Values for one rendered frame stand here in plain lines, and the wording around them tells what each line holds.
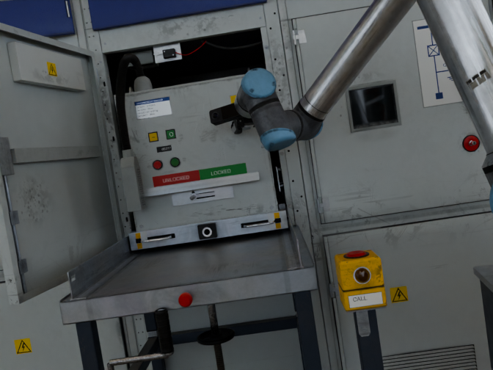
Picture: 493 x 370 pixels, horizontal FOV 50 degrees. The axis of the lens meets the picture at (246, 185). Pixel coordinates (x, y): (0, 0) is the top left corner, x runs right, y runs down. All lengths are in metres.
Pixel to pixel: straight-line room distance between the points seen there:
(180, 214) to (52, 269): 0.45
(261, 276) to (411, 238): 0.85
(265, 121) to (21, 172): 0.69
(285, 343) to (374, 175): 0.69
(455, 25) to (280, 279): 0.66
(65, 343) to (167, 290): 0.92
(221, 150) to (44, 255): 0.64
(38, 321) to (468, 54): 1.70
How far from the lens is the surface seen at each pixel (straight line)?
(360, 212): 1.92
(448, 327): 2.09
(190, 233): 1.79
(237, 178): 1.72
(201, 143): 1.77
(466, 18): 1.17
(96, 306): 1.34
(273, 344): 2.02
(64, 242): 1.71
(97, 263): 1.53
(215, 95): 1.78
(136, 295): 1.30
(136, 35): 2.00
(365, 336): 1.09
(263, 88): 1.41
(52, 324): 2.14
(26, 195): 1.59
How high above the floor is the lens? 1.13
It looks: 3 degrees down
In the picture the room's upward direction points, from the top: 9 degrees counter-clockwise
